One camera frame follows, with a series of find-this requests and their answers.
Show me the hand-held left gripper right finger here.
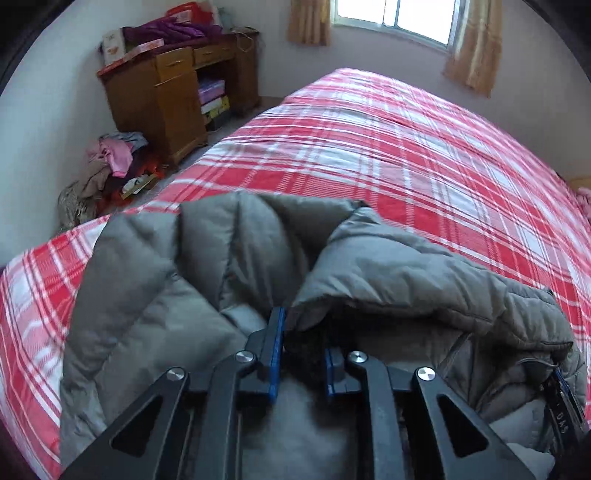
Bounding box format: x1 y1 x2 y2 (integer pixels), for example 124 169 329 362
324 347 536 480

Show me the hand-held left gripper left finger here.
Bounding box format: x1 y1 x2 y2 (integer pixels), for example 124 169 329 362
60 306 288 480

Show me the grey puffer jacket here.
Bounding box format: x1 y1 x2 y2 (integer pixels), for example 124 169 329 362
59 191 588 480

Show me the pile of clothes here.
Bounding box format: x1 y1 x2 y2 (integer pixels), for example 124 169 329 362
58 131 165 232

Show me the bed with red plaid sheet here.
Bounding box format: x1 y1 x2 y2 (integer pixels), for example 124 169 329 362
0 67 591 480

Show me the pink cloth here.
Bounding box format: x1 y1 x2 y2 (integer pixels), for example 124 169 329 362
571 177 591 209

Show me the yellow and black box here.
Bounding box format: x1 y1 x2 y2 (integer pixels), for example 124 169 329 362
201 96 230 131

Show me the wooden desk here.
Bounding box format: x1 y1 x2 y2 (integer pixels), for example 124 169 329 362
97 30 262 168

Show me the purple box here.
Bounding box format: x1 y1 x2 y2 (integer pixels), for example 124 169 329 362
198 79 227 105

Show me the flat red box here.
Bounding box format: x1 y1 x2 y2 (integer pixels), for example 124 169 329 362
98 39 165 75

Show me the beige curtain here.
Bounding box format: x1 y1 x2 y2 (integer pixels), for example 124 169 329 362
287 0 334 47
442 0 504 99

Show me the purple blanket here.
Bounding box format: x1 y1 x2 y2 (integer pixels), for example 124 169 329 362
121 18 225 46

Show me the white printed box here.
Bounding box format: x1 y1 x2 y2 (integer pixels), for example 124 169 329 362
100 28 127 66

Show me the red box on desk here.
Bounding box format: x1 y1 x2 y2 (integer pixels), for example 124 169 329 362
166 1 209 25

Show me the window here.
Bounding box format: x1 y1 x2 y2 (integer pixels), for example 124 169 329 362
331 0 467 52

